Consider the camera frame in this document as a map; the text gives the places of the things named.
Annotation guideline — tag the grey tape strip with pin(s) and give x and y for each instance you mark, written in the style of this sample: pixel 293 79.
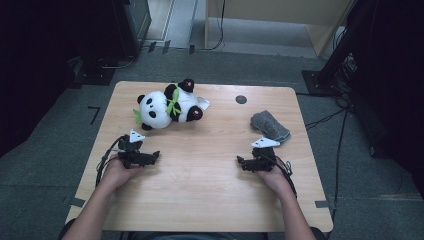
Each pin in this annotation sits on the grey tape strip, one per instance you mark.
pixel 322 204
pixel 77 202

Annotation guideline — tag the person's grey shirt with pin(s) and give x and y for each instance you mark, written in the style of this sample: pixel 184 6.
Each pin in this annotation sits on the person's grey shirt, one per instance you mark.
pixel 190 237

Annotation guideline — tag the person's left hand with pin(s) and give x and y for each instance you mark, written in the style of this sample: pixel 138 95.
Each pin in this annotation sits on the person's left hand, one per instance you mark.
pixel 118 175

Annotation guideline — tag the black cabinet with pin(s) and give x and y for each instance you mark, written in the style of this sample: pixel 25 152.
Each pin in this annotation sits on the black cabinet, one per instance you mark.
pixel 133 26

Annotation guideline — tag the black metal stand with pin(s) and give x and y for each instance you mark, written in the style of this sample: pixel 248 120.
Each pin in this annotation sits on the black metal stand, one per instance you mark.
pixel 336 56

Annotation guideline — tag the light wooden cabinet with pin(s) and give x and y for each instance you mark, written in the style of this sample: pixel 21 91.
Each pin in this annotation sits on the light wooden cabinet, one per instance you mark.
pixel 266 10

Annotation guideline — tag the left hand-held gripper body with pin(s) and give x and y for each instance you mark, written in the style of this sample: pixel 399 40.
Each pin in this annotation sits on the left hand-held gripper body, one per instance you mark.
pixel 130 156

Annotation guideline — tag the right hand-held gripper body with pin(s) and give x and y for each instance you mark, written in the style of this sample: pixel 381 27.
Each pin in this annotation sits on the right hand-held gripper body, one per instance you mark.
pixel 265 160

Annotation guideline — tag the panda plush toy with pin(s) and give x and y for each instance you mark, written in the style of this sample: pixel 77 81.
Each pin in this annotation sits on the panda plush toy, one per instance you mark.
pixel 156 111

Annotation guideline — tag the dark round table grommet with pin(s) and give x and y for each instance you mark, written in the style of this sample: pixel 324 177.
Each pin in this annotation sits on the dark round table grommet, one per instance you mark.
pixel 241 99

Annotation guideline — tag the grey fluffy cloth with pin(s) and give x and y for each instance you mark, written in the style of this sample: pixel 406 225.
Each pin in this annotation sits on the grey fluffy cloth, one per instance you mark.
pixel 270 126

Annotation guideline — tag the person's right hand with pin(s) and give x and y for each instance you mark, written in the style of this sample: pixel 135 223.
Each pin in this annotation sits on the person's right hand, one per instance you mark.
pixel 275 180

